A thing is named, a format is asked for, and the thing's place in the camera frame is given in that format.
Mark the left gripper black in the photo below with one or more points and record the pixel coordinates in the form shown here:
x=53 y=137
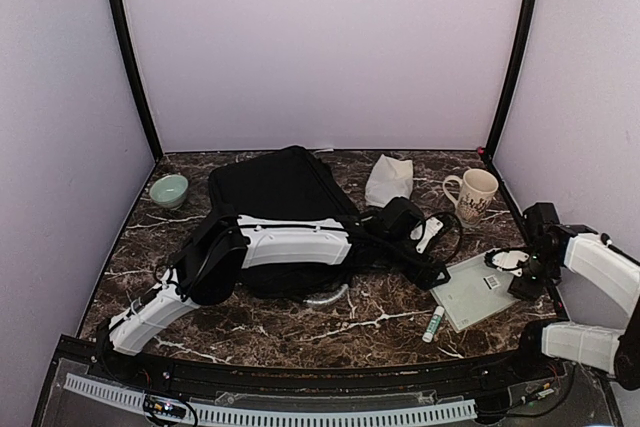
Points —
x=429 y=281

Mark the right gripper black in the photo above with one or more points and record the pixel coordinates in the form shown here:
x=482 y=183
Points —
x=531 y=292

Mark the grey shrink-wrapped notebook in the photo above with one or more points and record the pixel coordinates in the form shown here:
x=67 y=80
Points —
x=473 y=293

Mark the black student backpack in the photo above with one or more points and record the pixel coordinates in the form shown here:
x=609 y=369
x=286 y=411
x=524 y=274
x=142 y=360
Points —
x=287 y=185

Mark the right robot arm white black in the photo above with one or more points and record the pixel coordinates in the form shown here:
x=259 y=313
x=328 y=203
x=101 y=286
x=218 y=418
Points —
x=554 y=246

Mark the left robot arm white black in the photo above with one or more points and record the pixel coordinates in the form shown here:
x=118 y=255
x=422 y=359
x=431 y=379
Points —
x=275 y=258

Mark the white tissue paper bag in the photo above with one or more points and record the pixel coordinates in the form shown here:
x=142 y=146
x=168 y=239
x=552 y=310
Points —
x=389 y=178

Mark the green white glue stick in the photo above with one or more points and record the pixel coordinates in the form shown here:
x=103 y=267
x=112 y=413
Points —
x=433 y=324

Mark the cream patterned mug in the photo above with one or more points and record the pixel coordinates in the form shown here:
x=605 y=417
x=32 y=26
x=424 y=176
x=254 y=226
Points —
x=471 y=194

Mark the pale green ceramic bowl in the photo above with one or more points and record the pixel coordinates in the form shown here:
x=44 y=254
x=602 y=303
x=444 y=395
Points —
x=170 y=191

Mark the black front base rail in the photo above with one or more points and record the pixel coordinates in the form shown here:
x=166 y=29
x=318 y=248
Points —
x=483 y=376

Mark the right black frame post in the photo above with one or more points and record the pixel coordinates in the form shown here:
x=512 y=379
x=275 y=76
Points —
x=516 y=58

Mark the black frame post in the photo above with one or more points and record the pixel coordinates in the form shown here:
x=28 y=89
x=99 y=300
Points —
x=134 y=78
x=516 y=58

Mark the white slotted cable duct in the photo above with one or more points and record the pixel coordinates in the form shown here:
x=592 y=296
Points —
x=164 y=411

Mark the left black frame post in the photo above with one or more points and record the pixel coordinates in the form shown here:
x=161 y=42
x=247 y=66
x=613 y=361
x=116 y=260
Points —
x=134 y=78

